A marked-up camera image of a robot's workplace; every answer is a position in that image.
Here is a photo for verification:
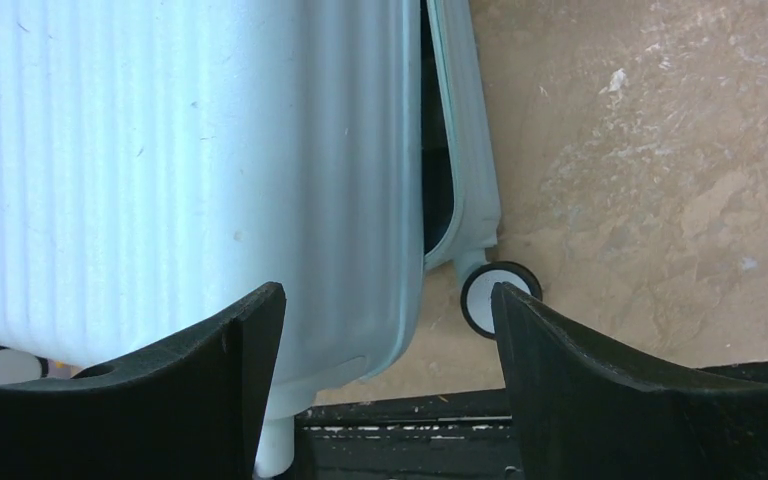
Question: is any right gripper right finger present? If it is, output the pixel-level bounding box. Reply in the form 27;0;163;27
491;283;768;479

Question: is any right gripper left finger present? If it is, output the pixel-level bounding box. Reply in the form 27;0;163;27
0;282;286;479

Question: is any light blue suitcase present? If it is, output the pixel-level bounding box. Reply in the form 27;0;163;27
0;1;542;478

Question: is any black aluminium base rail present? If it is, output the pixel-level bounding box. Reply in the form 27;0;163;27
282;390;527;479

